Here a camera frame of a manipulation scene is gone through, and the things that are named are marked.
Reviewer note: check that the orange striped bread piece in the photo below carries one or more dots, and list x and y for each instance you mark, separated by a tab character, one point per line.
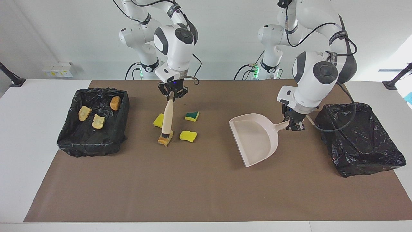
164	142

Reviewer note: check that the black camera stand base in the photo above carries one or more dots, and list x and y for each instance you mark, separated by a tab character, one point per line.
391	84
16	82

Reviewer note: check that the black bag lined bin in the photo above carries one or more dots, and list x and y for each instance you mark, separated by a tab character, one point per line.
357	138
93	145

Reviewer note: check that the yellowish bread chunk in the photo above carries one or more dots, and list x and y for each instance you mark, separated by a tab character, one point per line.
84	113

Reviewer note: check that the notched yellow sponge piece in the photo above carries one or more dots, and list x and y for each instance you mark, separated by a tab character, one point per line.
157	121

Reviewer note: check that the light blue object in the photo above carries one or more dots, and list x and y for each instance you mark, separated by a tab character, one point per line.
410	97

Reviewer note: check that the pale bread chunk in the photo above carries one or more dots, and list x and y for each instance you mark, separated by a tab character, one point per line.
98	121

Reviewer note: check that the beige plastic dustpan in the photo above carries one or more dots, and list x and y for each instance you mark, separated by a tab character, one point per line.
254	138

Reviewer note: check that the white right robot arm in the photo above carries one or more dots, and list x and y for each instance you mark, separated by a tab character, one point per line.
175	51

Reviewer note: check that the beige hand brush black bristles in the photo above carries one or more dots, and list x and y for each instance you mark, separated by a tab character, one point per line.
167	119

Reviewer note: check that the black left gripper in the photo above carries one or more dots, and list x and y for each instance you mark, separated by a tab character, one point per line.
294	114

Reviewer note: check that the brown oval bread roll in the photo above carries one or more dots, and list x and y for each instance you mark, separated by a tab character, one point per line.
115	103

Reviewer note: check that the white wall power strip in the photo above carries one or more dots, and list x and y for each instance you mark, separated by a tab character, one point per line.
58	69

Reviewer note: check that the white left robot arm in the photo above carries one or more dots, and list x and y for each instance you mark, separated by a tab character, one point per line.
312	87

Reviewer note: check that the brown table mat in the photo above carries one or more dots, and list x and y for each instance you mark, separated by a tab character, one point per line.
193	193

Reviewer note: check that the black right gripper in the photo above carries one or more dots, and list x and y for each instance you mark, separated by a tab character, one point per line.
173	86

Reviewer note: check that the green and yellow sponge piece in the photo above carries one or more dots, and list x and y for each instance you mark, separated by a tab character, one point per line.
192	117

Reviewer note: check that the plain yellow sponge piece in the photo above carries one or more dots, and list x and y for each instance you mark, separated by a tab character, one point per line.
188	136

